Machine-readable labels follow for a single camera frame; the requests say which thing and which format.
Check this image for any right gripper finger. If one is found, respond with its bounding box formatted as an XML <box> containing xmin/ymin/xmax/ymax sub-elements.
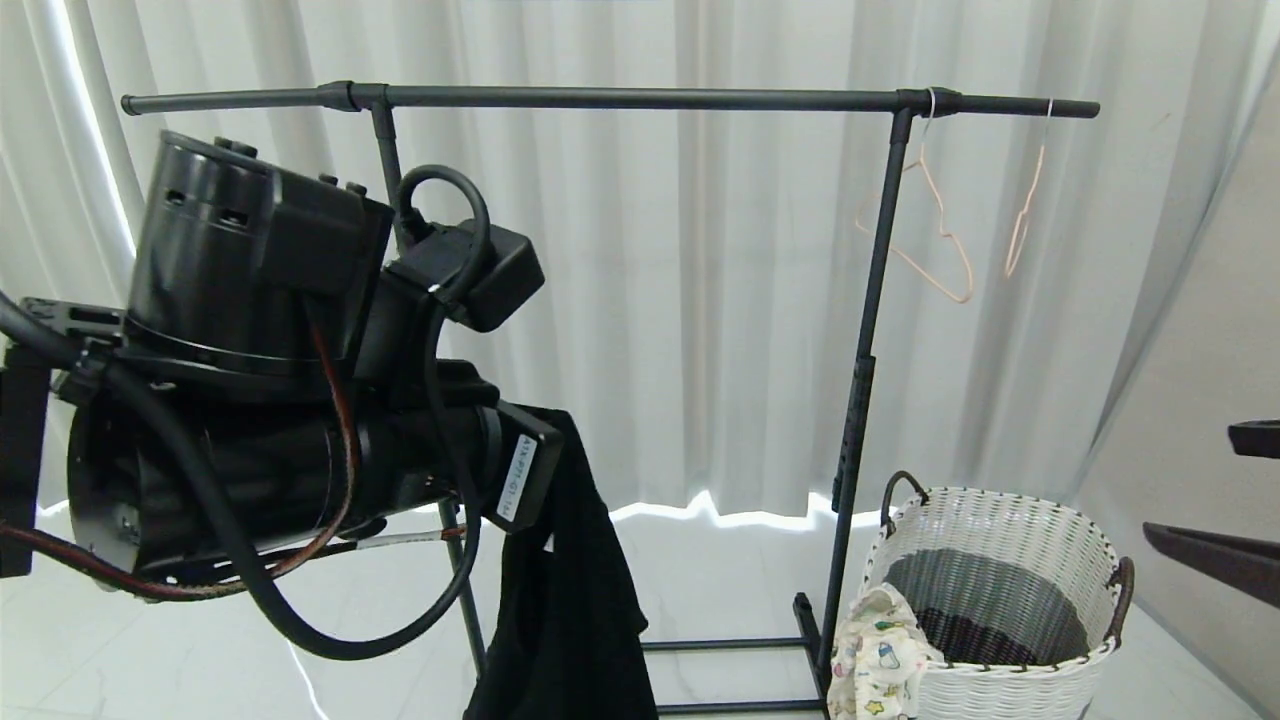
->
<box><xmin>1143</xmin><ymin>522</ymin><xmax>1280</xmax><ymax>609</ymax></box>
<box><xmin>1228</xmin><ymin>420</ymin><xmax>1280</xmax><ymax>459</ymax></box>

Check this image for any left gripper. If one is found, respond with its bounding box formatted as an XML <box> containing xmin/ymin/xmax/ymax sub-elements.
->
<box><xmin>65</xmin><ymin>360</ymin><xmax>563</xmax><ymax>591</ymax></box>

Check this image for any black garment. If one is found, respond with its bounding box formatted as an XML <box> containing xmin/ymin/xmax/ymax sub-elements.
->
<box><xmin>465</xmin><ymin>405</ymin><xmax>661</xmax><ymax>720</ymax></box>

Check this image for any pink clothes hanger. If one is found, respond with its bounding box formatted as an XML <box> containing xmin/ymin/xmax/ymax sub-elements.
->
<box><xmin>1005</xmin><ymin>100</ymin><xmax>1053</xmax><ymax>279</ymax></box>
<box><xmin>855</xmin><ymin>90</ymin><xmax>974</xmax><ymax>305</ymax></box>

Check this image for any white laundry basket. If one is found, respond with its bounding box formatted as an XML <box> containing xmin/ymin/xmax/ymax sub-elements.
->
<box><xmin>862</xmin><ymin>470</ymin><xmax>1136</xmax><ymax>720</ymax></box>

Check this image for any black clothes rack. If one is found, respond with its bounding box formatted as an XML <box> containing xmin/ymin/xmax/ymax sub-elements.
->
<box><xmin>120</xmin><ymin>80</ymin><xmax>1101</xmax><ymax>716</ymax></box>

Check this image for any white curtain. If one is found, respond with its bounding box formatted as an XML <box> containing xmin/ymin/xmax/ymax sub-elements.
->
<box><xmin>0</xmin><ymin>0</ymin><xmax>1280</xmax><ymax>531</ymax></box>

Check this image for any cream printed garment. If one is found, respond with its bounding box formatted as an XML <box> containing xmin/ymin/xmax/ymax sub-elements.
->
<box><xmin>828</xmin><ymin>583</ymin><xmax>946</xmax><ymax>720</ymax></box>

